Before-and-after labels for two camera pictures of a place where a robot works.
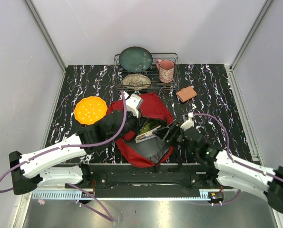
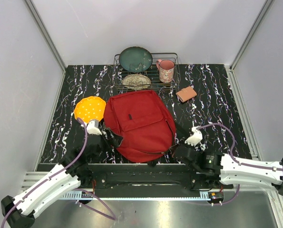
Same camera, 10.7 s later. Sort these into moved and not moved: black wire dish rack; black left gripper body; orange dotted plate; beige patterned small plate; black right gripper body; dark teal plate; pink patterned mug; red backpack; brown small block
Moved: red backpack; black right gripper body; black left gripper body
Not moved: pink patterned mug; brown small block; beige patterned small plate; orange dotted plate; dark teal plate; black wire dish rack
